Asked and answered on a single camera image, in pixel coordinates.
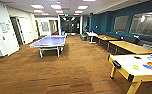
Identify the framed interior window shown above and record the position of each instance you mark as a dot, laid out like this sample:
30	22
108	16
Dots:
121	24
145	24

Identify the blue ping pong table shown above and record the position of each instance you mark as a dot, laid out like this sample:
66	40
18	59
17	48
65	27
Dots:
50	41

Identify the grey door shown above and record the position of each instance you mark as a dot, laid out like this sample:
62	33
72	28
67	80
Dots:
18	30

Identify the dark grey sofa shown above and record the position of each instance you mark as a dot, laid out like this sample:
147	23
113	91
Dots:
150	42

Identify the dark grey bin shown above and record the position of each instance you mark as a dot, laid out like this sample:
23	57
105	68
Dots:
83	37

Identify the long dark grey bench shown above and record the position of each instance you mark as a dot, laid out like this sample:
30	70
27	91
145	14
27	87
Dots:
117	35

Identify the green bowl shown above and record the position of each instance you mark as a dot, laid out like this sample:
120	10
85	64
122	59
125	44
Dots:
136	67

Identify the yellow wooden table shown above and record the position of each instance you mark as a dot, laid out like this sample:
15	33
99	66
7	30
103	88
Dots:
132	47
106	37

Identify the air hockey table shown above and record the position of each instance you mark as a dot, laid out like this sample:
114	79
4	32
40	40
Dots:
132	68

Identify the rectangular ceiling light panel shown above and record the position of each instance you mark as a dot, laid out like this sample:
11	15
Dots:
56	6
78	12
37	6
82	7
38	11

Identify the small white table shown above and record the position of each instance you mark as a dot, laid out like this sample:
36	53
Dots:
91	33

